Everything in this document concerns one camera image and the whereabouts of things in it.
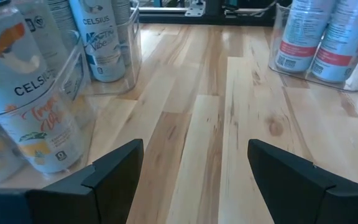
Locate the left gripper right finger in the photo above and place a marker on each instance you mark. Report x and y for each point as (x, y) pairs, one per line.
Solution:
(306, 199)

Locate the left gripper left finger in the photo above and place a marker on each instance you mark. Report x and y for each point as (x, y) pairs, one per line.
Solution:
(73, 205)

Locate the Peach Vibe Celsius can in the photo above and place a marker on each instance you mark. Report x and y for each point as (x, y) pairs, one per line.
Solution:
(343, 40)
(303, 34)

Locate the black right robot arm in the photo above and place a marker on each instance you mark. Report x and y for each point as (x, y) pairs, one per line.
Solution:
(214, 6)

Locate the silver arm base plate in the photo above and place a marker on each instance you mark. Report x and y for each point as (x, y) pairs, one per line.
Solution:
(195, 8)

